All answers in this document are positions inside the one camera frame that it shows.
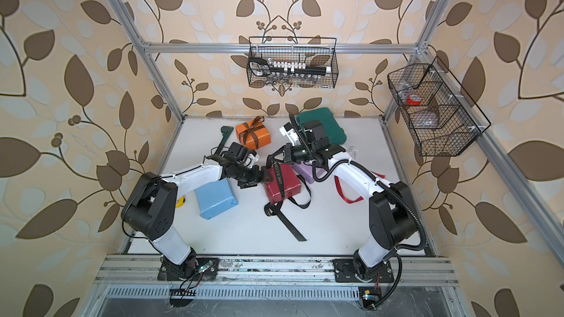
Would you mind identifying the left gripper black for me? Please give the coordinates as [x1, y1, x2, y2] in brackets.
[233, 163, 274, 187]

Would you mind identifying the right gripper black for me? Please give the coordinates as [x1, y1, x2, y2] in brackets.
[270, 143, 317, 164]

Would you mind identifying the purple gift box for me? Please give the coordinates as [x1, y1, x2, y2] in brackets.
[292, 163, 326, 184]

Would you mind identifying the black printed ribbon bow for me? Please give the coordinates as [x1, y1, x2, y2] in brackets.
[264, 156, 312, 242]

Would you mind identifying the blue gift box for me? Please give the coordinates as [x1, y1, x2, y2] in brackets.
[195, 179, 239, 220]

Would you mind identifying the dark red gift box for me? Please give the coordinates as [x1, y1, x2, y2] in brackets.
[264, 163, 302, 205]

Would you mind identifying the red ribbon bow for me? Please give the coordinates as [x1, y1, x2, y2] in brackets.
[335, 170, 391, 201]

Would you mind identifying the white ribbon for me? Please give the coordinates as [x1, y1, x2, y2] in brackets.
[337, 146, 358, 160]

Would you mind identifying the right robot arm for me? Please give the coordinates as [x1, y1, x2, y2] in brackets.
[280, 114, 427, 281]

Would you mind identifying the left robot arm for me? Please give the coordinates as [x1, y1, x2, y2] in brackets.
[120, 142, 273, 267]

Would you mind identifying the orange gift box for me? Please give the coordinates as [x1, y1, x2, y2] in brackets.
[234, 117, 273, 151]

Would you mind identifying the brown ribbon bow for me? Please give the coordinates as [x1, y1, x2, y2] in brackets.
[239, 115, 267, 150]

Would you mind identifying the green plastic tool case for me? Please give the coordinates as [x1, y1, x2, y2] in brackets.
[297, 107, 347, 145]

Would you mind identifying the red object in basket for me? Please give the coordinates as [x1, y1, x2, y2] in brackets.
[406, 92, 422, 107]

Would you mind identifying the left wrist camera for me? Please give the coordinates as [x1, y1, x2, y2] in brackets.
[244, 151, 260, 168]

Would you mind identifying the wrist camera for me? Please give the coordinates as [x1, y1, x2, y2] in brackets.
[244, 151, 260, 168]
[279, 123, 301, 146]

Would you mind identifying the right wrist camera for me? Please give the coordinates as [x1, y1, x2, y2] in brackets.
[279, 123, 301, 146]

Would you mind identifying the black corrugated cable conduit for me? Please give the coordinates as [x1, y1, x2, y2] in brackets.
[288, 113, 427, 309]

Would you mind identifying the black wire basket back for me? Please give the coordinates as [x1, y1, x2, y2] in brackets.
[246, 35, 339, 90]

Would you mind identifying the black wire basket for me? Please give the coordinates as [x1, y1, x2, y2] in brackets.
[387, 57, 491, 157]
[246, 35, 339, 90]

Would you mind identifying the socket set rail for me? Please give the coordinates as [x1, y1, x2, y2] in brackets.
[247, 57, 333, 77]

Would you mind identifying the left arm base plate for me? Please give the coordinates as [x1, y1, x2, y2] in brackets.
[157, 256, 220, 281]

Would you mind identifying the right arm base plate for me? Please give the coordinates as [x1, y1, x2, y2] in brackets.
[333, 258, 395, 283]

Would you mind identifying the black wire basket right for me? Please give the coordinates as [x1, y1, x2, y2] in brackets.
[387, 57, 491, 157]

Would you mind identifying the aluminium front rail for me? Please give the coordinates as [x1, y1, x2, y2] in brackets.
[95, 255, 460, 288]

